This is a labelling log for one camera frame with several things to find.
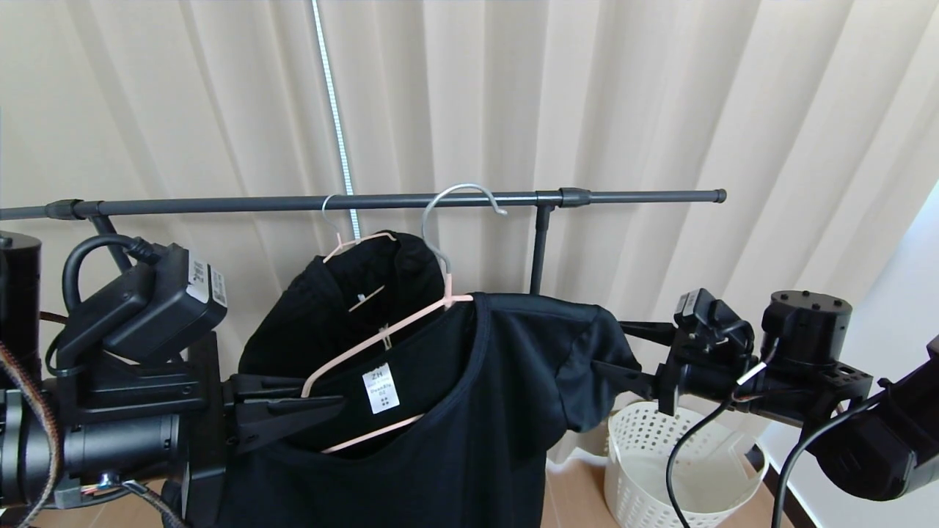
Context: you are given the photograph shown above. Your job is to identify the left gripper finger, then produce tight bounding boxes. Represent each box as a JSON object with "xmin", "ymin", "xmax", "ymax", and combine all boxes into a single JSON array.
[
  {"xmin": 224, "ymin": 375, "xmax": 309, "ymax": 403},
  {"xmin": 231, "ymin": 396, "xmax": 346, "ymax": 455}
]

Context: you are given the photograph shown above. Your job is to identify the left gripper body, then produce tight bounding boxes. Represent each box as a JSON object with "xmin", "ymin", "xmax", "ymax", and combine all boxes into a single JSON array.
[{"xmin": 51, "ymin": 330, "xmax": 230, "ymax": 528}]

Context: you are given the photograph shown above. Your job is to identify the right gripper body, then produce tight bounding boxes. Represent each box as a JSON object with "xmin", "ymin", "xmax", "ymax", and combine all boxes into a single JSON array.
[{"xmin": 657, "ymin": 326, "xmax": 764, "ymax": 415}]

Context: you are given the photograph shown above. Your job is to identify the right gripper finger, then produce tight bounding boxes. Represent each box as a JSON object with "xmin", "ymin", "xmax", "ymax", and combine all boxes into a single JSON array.
[
  {"xmin": 591, "ymin": 361, "xmax": 659, "ymax": 400},
  {"xmin": 620, "ymin": 321, "xmax": 676, "ymax": 345}
]

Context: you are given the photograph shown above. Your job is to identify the black shorts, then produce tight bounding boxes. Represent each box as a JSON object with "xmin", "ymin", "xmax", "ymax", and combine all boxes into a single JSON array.
[{"xmin": 238, "ymin": 231, "xmax": 448, "ymax": 382}]

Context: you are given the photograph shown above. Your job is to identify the pink clothes hanger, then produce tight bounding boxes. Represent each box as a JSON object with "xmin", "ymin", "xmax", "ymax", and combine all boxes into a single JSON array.
[
  {"xmin": 301, "ymin": 183, "xmax": 508, "ymax": 454},
  {"xmin": 321, "ymin": 194, "xmax": 398, "ymax": 312}
]

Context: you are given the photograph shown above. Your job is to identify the black garment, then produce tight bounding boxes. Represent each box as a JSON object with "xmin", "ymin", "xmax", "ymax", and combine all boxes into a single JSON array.
[{"xmin": 213, "ymin": 292, "xmax": 643, "ymax": 528}]

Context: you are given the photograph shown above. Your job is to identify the white laundry basket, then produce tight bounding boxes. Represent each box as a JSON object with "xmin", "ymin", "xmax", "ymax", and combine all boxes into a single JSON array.
[{"xmin": 603, "ymin": 401, "xmax": 770, "ymax": 528}]

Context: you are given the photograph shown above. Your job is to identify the beige curtain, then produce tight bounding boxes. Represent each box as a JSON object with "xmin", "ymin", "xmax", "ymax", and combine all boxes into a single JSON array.
[{"xmin": 0, "ymin": 0, "xmax": 939, "ymax": 466}]

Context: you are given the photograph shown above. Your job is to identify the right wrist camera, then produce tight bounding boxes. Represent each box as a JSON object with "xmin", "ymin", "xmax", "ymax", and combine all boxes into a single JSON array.
[{"xmin": 673, "ymin": 288, "xmax": 756, "ymax": 360}]

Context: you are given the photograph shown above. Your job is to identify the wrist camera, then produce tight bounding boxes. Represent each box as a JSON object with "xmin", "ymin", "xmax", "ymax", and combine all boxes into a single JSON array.
[
  {"xmin": 55, "ymin": 244, "xmax": 228, "ymax": 382},
  {"xmin": 673, "ymin": 288, "xmax": 756, "ymax": 360}
]

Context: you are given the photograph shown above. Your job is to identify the black cable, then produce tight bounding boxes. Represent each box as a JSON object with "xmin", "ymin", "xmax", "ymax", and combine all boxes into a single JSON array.
[
  {"xmin": 45, "ymin": 235, "xmax": 161, "ymax": 376},
  {"xmin": 666, "ymin": 396, "xmax": 738, "ymax": 528},
  {"xmin": 772, "ymin": 392, "xmax": 892, "ymax": 528}
]

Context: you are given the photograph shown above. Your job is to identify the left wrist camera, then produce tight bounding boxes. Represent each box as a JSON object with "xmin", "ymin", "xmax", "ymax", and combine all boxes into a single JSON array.
[{"xmin": 55, "ymin": 244, "xmax": 228, "ymax": 382}]

